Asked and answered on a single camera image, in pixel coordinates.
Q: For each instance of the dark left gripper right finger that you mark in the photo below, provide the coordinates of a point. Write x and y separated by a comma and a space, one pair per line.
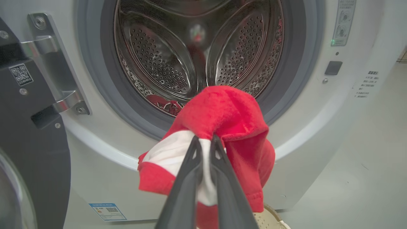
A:
230, 197

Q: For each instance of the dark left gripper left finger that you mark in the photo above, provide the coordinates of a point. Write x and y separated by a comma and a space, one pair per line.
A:
182, 197

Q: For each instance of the red basketball jersey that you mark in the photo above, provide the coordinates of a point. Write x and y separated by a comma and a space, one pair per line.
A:
241, 136

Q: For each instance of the black round glass washer door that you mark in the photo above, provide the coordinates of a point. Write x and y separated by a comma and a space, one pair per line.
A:
35, 152

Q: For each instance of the cream perforated laundry basket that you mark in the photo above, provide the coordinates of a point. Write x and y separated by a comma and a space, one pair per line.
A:
270, 219

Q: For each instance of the white front-load washing machine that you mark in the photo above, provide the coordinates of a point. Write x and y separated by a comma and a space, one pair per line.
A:
105, 149

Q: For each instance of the grey rubber door gasket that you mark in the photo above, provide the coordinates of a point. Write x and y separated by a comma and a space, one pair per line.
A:
105, 79

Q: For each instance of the black square door latch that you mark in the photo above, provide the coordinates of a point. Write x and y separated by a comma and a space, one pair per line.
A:
333, 68

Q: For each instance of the silver metal door hinge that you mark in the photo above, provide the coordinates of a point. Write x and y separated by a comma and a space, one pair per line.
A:
51, 47

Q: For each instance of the blue energy label sticker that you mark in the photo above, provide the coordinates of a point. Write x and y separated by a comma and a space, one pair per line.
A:
108, 211

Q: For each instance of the steel perforated washer drum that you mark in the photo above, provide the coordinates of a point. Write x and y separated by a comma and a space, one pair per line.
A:
159, 57

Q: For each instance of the QR code sticker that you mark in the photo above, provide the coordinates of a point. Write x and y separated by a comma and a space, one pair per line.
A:
21, 74

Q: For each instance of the grey warning label sticker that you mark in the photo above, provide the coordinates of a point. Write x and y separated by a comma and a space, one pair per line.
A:
343, 22

